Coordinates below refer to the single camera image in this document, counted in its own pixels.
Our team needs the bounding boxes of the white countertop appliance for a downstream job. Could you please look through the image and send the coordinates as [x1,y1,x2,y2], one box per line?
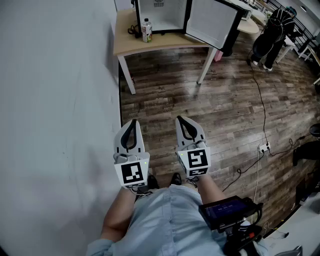
[238,4,254,21]

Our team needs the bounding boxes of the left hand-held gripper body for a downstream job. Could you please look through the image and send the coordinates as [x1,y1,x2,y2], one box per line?
[113,149,151,190]

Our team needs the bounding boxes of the white floor cable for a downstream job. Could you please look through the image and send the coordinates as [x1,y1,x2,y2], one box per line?
[253,147,262,204]

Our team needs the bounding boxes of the black mini fridge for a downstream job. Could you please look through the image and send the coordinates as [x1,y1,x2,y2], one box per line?
[134,0,247,51]

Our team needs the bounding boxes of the black power cable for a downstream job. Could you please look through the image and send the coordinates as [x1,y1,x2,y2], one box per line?
[127,23,142,39]

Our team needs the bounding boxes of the person's right forearm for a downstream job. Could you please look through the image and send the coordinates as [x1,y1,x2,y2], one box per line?
[196,174,227,205]

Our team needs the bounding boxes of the person's black shoe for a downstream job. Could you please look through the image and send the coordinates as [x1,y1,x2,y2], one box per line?
[147,174,160,190]
[170,172,183,186]

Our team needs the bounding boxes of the white desk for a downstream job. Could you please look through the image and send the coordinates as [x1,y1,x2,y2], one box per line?
[262,192,320,256]

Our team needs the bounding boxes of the black monitor with blue screen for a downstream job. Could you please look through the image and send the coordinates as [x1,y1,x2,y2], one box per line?
[198,196,264,235]

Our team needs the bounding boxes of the long black floor cable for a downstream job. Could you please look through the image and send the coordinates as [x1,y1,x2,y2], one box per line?
[246,48,270,146]

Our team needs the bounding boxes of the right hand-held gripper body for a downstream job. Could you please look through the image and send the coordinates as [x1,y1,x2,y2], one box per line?
[175,140,212,179]

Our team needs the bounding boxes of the light wooden table white legs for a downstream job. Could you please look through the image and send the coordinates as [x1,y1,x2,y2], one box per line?
[113,8,219,95]

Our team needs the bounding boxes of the person's light blue shirt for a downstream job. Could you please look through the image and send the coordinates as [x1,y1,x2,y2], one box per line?
[86,183,271,256]

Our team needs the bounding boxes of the white power strip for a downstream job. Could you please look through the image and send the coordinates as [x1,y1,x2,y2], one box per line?
[258,141,272,154]

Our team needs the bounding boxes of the black bag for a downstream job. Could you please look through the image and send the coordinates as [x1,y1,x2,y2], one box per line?
[292,140,320,167]

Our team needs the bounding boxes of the curly black floor cable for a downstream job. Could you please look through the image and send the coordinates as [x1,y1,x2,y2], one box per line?
[221,138,311,193]

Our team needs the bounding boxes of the person's left forearm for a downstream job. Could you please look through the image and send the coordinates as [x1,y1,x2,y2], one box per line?
[101,186,138,243]

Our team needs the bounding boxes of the clear drink bottle black cap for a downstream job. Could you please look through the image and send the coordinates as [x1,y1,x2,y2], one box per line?
[141,18,154,43]

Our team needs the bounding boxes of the black stool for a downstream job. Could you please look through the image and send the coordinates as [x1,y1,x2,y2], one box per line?
[309,123,320,139]

